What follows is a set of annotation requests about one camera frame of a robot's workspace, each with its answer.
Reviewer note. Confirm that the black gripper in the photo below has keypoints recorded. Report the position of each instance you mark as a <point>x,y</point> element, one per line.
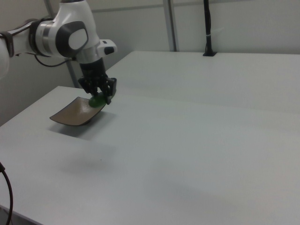
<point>92,70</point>

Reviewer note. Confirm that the green cucumber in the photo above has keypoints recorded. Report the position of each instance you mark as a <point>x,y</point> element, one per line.
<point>96,102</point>

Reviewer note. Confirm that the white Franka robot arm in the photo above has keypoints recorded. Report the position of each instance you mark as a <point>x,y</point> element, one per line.
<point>63,35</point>

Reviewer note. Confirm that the brown square ceramic plate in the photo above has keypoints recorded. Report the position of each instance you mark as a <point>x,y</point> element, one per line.
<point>75,113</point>

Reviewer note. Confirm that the black pole with base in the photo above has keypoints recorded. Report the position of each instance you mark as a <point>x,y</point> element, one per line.
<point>208,25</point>

